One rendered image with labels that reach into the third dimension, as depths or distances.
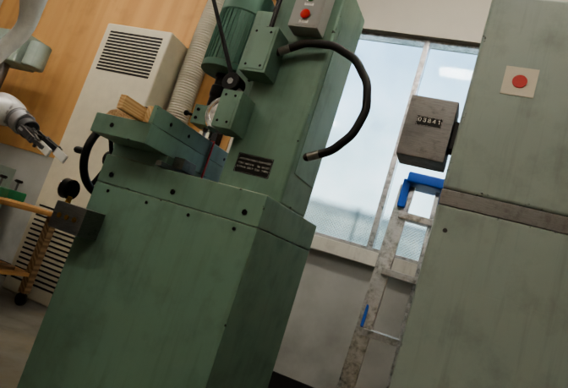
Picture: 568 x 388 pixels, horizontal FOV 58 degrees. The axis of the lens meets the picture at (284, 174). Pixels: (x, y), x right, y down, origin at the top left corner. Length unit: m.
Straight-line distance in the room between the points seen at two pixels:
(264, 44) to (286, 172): 0.39
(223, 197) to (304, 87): 0.42
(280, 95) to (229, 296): 0.61
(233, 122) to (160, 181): 0.27
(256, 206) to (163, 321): 0.39
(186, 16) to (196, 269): 2.62
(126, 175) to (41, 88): 2.70
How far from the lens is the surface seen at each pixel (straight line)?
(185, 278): 1.41
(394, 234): 2.12
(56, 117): 4.04
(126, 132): 1.52
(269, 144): 1.51
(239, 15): 1.80
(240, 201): 1.37
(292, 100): 1.53
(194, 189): 1.45
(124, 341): 1.50
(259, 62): 1.54
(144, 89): 3.28
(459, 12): 3.26
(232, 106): 1.50
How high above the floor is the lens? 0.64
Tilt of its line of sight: 10 degrees up
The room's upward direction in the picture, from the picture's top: 18 degrees clockwise
